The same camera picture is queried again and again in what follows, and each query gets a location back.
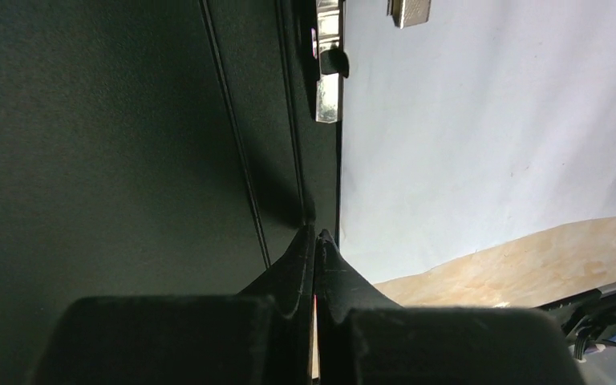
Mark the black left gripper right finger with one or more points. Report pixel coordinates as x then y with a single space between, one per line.
366 338

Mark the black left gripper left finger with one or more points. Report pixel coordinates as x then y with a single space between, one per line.
261 335

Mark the black file folder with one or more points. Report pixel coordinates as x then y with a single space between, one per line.
150 148

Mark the white paper stack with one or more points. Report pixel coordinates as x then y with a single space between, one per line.
491 121

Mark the metal folder clip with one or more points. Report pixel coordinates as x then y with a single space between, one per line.
327 29

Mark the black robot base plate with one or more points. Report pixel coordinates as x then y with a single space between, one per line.
587 320

